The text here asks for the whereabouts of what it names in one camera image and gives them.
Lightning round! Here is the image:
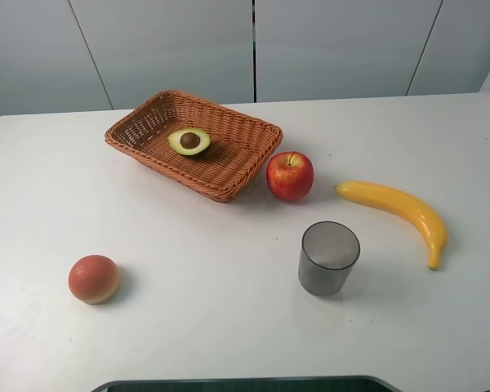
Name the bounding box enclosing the brown wicker basket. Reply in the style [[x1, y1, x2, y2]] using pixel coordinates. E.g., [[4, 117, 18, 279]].
[[105, 90, 283, 203]]

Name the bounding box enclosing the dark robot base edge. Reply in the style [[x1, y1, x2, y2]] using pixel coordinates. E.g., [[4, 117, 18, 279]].
[[93, 376, 398, 391]]

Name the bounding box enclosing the grey translucent plastic cup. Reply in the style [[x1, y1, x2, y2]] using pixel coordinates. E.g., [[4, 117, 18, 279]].
[[298, 221, 361, 297]]

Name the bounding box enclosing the orange round bread bun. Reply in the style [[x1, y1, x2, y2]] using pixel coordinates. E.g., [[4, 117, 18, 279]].
[[68, 255, 121, 305]]

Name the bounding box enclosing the halved avocado with pit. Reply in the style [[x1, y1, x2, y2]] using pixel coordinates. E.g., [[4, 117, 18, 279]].
[[168, 128, 211, 156]]

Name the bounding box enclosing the red apple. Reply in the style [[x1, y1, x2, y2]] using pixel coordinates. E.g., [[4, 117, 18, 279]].
[[266, 151, 314, 203]]

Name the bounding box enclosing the yellow banana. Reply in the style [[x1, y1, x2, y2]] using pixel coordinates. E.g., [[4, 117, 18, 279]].
[[334, 181, 448, 270]]

